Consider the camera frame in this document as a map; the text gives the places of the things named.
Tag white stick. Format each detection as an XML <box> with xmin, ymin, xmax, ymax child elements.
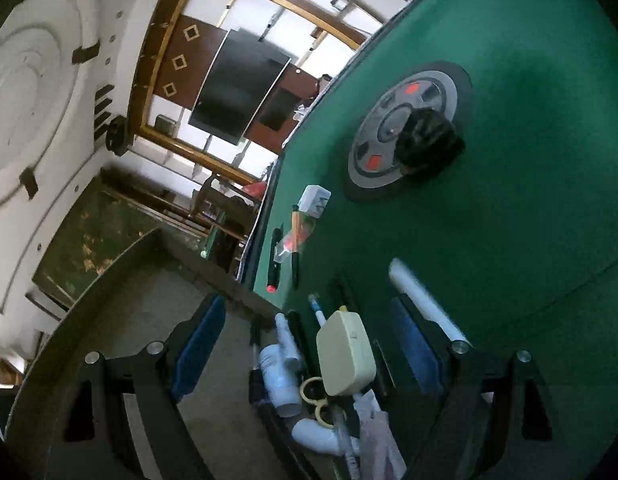
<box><xmin>389</xmin><ymin>258</ymin><xmax>472</xmax><ymax>348</ymax></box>

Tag grey round table control panel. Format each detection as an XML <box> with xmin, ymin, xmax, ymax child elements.
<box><xmin>343</xmin><ymin>61</ymin><xmax>474</xmax><ymax>204</ymax></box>

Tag large floral painting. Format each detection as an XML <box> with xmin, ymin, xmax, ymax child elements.
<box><xmin>32</xmin><ymin>175</ymin><xmax>162</xmax><ymax>306</ymax></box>

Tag clear plastic bag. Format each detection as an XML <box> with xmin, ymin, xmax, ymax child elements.
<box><xmin>356</xmin><ymin>390</ymin><xmax>407</xmax><ymax>480</ymax></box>

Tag black rectangular wall panel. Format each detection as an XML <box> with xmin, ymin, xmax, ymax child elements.
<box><xmin>256</xmin><ymin>87</ymin><xmax>295</xmax><ymax>132</ymax></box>

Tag cream plastic case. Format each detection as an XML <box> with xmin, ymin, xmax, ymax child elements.
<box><xmin>315</xmin><ymin>310</ymin><xmax>378</xmax><ymax>397</ymax></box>

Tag black pen red tip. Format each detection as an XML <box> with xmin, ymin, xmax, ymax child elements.
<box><xmin>266</xmin><ymin>228</ymin><xmax>283</xmax><ymax>293</ymax></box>

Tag white squeeze tube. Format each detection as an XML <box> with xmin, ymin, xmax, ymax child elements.
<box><xmin>275</xmin><ymin>312</ymin><xmax>301</xmax><ymax>361</ymax></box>

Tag black round ceiling fixture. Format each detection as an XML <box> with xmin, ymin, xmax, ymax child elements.
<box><xmin>105</xmin><ymin>115</ymin><xmax>131</xmax><ymax>157</ymax></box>

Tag wooden wall frame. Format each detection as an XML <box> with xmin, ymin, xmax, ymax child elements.
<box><xmin>128</xmin><ymin>0</ymin><xmax>385</xmax><ymax>186</ymax></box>

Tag white bottle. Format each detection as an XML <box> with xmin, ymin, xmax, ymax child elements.
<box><xmin>259</xmin><ymin>344</ymin><xmax>302</xmax><ymax>418</ymax></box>

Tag white power adapter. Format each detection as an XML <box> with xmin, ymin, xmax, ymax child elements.
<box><xmin>296</xmin><ymin>185</ymin><xmax>331</xmax><ymax>219</ymax></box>

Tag white curved plastic piece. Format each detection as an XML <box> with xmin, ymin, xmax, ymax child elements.
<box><xmin>293</xmin><ymin>419</ymin><xmax>361</xmax><ymax>457</ymax></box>

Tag black glossy object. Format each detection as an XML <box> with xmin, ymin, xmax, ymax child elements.
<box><xmin>396</xmin><ymin>110</ymin><xmax>464</xmax><ymax>178</ymax></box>

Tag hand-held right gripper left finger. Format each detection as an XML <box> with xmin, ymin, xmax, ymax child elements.
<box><xmin>44</xmin><ymin>294</ymin><xmax>227</xmax><ymax>480</ymax></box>

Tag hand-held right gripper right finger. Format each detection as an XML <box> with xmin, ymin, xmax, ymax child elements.
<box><xmin>389</xmin><ymin>296</ymin><xmax>572</xmax><ymax>480</ymax></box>

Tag yellow key ring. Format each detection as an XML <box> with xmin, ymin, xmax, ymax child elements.
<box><xmin>300</xmin><ymin>376</ymin><xmax>340</xmax><ymax>428</ymax></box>

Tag black television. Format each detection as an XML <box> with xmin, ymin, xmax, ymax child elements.
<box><xmin>188</xmin><ymin>27</ymin><xmax>292</xmax><ymax>147</ymax></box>

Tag pile of household clutter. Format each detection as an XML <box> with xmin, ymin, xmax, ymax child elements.
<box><xmin>291</xmin><ymin>75</ymin><xmax>335</xmax><ymax>121</ymax></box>

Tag clear packet red contents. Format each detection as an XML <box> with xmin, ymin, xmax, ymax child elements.
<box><xmin>280</xmin><ymin>212</ymin><xmax>317</xmax><ymax>256</ymax></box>

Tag wooden chair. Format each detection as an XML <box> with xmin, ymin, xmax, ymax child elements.
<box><xmin>191</xmin><ymin>172</ymin><xmax>262</xmax><ymax>261</ymax></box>

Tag orange black pen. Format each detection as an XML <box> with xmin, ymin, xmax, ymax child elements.
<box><xmin>290</xmin><ymin>205</ymin><xmax>302</xmax><ymax>287</ymax></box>

